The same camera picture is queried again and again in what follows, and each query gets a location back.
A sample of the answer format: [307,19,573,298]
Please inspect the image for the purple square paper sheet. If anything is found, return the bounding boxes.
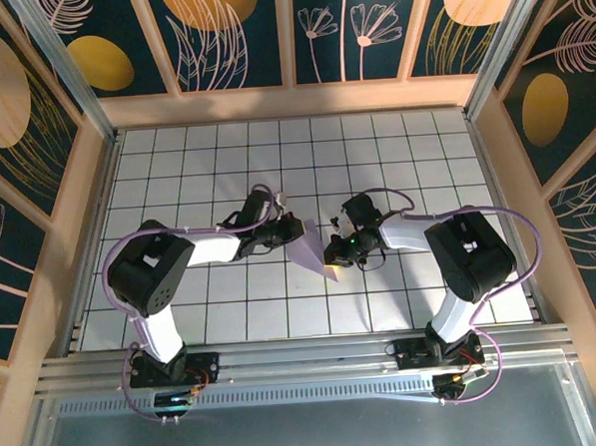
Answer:
[283,215,340,285]

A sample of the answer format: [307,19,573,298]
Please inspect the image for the grey metal sheet panel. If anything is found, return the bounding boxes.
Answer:
[21,361,596,446]

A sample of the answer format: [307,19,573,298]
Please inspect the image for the aluminium mounting rail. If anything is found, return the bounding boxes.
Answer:
[34,322,577,397]

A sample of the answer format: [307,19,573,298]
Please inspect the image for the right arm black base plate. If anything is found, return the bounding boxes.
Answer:
[393,332,486,372]

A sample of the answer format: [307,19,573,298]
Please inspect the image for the slotted grey cable duct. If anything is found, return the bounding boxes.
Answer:
[56,374,438,417]

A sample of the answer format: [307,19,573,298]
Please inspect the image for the aluminium table side rail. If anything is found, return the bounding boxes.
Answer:
[464,110,554,329]
[48,132,134,356]

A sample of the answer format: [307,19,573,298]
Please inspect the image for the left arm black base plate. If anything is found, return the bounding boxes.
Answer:
[128,350,222,390]

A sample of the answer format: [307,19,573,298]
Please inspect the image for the aluminium frame post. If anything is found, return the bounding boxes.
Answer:
[8,0,120,149]
[458,0,561,121]

